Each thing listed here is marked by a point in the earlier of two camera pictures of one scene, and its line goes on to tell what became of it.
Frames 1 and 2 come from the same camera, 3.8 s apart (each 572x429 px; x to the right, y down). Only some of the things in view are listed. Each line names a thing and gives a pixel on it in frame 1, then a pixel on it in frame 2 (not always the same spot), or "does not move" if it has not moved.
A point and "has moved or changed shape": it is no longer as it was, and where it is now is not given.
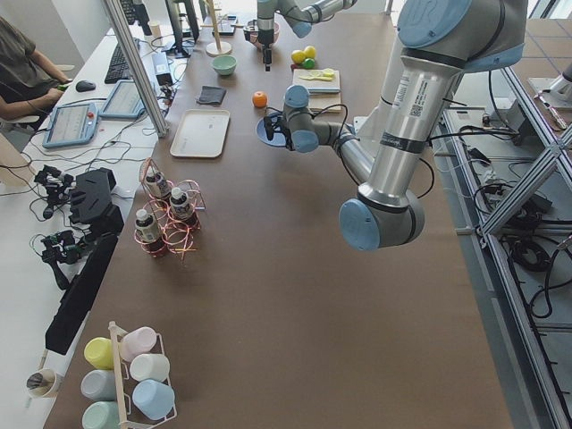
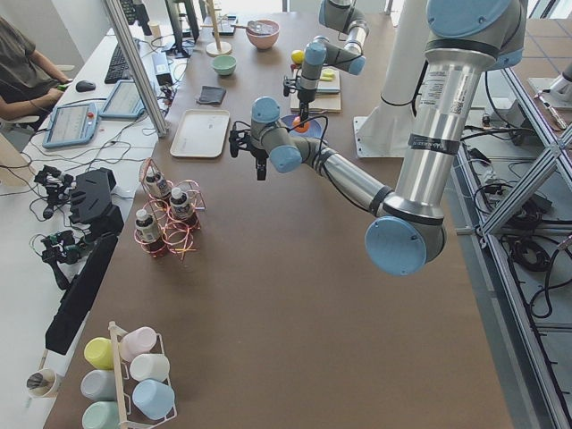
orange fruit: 259,99 has moved or changed shape
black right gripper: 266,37 -> 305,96
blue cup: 154,399 does not move
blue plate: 278,138 has moved or changed shape
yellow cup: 99,352 does not move
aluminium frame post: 138,68 does not move
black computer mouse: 85,86 does not move
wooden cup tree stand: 218,48 does not move
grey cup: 99,385 does not move
